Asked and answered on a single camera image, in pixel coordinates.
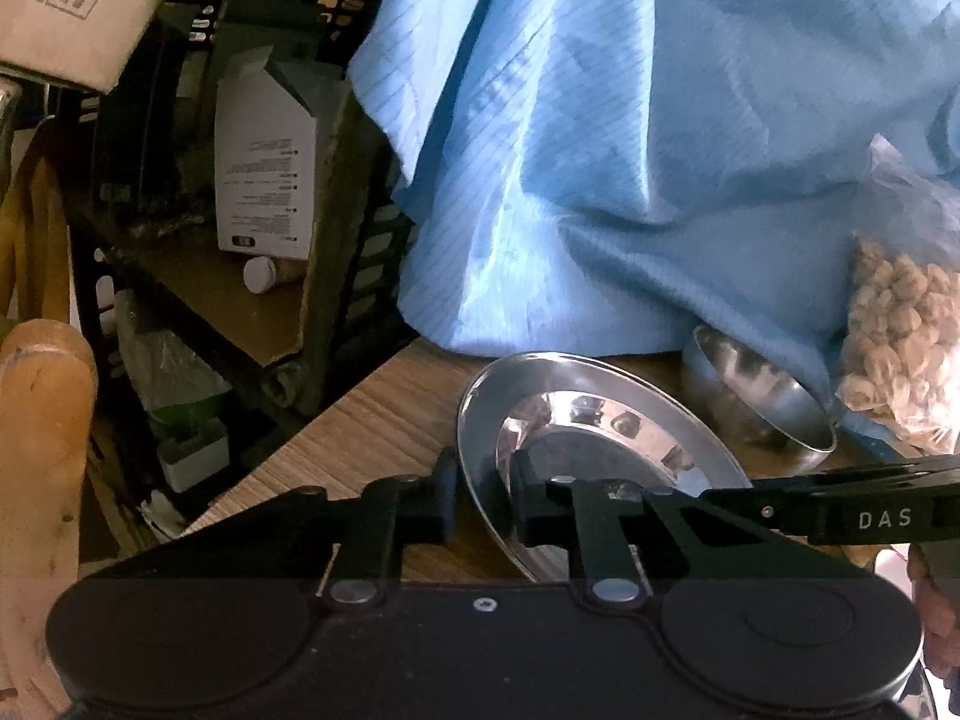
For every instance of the clear plastic wrapped item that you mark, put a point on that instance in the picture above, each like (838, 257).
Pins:
(169, 367)

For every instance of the stainless steel plate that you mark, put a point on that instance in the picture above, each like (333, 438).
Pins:
(600, 390)

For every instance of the white-capped small bottle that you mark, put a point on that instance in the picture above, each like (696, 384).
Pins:
(261, 274)

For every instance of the light blue cloth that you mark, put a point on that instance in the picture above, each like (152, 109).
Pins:
(637, 127)

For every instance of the black plastic crate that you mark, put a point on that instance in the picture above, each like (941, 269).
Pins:
(375, 255)

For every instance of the person's right hand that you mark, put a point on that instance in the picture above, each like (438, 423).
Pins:
(937, 615)

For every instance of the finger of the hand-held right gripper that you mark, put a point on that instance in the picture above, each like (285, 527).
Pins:
(765, 504)

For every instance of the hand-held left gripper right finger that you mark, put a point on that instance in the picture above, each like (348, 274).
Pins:
(529, 499)

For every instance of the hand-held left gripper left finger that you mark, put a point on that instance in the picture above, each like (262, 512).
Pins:
(433, 499)

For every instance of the clear bag of puffed snacks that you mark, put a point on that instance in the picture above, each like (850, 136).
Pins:
(900, 315)

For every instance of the white paper carton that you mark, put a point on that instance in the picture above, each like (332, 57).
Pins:
(262, 165)

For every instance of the brown cardboard box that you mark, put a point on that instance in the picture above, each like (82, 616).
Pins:
(67, 0)

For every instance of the stainless steel bowl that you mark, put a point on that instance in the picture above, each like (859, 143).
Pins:
(757, 397)

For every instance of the small white box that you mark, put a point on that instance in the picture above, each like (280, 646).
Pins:
(193, 457)

